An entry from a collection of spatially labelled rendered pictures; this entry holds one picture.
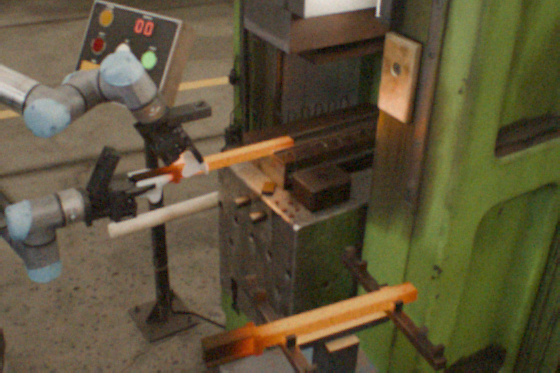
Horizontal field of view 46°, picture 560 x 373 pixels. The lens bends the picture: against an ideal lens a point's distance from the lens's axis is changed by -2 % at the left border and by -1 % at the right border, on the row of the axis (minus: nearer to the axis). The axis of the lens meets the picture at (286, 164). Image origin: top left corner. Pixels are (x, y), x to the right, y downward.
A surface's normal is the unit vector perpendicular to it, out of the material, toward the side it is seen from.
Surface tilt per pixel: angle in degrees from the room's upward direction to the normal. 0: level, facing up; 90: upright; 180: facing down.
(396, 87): 90
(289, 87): 90
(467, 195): 90
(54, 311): 0
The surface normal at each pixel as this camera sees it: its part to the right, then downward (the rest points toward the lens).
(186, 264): 0.04, -0.86
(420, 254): -0.84, 0.25
